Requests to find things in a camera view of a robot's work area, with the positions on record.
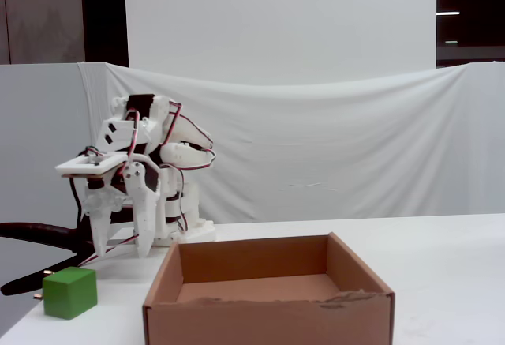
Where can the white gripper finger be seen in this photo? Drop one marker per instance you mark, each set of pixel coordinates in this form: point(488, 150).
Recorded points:
point(101, 234)
point(143, 218)

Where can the green cube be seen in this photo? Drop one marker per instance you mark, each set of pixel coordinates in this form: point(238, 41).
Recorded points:
point(69, 293)

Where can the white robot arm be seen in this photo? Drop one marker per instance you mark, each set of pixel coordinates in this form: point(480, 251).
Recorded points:
point(185, 155)

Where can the brown cardboard box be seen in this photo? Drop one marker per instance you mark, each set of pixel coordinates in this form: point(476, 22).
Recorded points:
point(268, 321)

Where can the frosted glass panel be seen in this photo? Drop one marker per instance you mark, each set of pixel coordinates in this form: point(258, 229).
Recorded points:
point(43, 17)

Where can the white draped cloth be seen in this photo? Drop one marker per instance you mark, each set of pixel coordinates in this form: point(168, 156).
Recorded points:
point(335, 143)

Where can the large white backdrop board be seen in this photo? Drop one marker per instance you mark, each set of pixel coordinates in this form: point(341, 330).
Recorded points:
point(276, 17)

